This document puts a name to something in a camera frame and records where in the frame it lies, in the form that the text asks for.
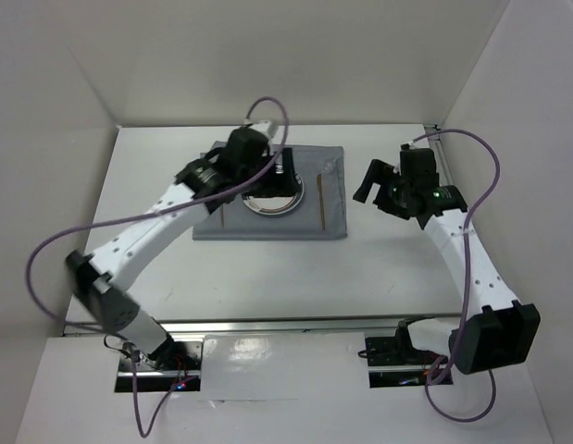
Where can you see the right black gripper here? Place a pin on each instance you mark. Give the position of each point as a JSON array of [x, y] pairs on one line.
[[377, 170]]

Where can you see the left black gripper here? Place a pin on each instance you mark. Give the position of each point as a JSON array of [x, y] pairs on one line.
[[280, 183]]

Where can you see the white plate green red rim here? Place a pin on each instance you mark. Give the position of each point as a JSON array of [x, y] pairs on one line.
[[276, 206]]

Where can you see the grey cloth placemat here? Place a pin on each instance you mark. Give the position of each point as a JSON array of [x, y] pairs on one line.
[[303, 224]]

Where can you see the clear plastic cup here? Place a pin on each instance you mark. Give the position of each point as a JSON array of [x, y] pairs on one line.
[[329, 166]]

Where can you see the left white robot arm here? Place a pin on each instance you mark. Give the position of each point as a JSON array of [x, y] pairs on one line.
[[248, 162]]

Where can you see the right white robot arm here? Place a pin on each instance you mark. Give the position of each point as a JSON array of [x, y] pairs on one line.
[[495, 328]]

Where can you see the right side aluminium rail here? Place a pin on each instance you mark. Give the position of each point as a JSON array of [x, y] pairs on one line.
[[435, 143]]

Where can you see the aluminium rail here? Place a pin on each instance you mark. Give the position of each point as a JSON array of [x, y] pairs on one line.
[[435, 143], [272, 325]]

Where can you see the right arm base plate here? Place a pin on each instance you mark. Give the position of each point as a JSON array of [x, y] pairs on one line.
[[391, 367]]

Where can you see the front aluminium rail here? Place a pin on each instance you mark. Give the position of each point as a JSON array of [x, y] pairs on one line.
[[272, 325]]

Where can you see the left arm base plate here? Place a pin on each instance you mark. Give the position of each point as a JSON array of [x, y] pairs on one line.
[[182, 370]]

